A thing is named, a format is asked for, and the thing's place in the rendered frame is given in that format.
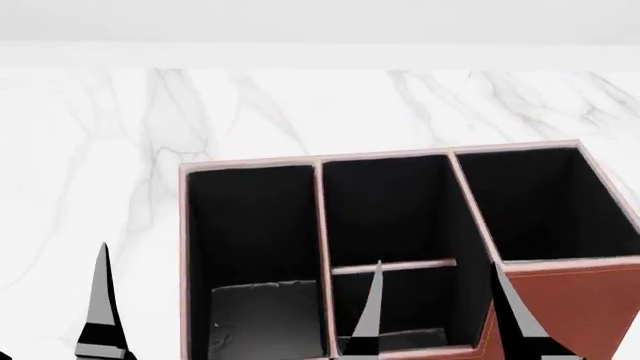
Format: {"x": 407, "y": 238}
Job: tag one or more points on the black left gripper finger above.
{"x": 103, "y": 326}
{"x": 3, "y": 356}

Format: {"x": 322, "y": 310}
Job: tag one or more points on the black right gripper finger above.
{"x": 520, "y": 337}
{"x": 369, "y": 330}

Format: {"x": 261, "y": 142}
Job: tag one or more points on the brown leather compartment caddy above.
{"x": 560, "y": 296}

